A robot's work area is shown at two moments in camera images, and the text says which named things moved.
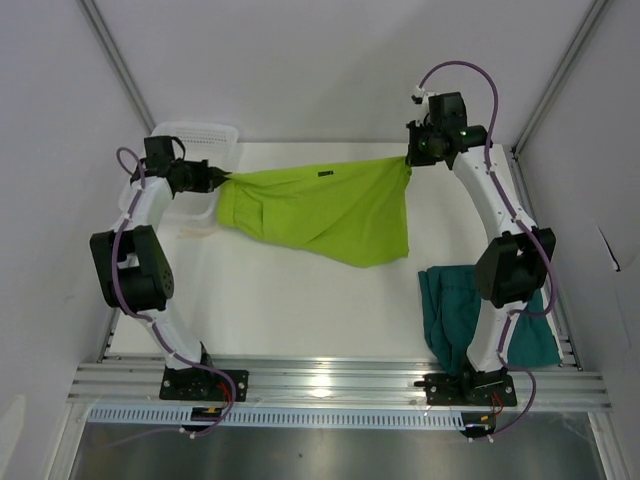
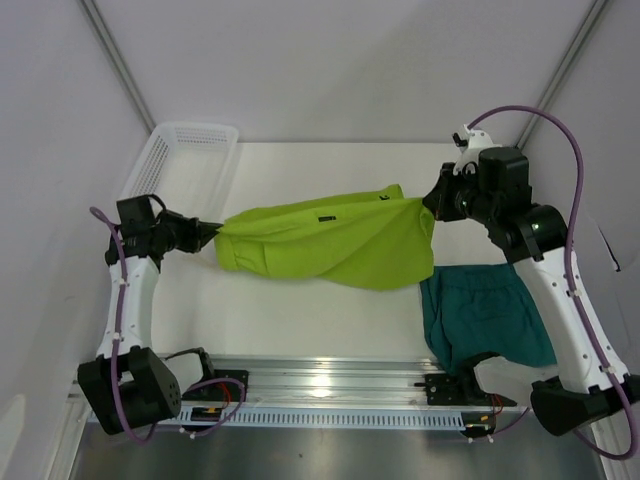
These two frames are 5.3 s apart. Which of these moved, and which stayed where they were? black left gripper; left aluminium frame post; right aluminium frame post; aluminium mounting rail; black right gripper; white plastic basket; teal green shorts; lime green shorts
Moved: lime green shorts; black left gripper; black right gripper
Stayed: right aluminium frame post; teal green shorts; white plastic basket; left aluminium frame post; aluminium mounting rail
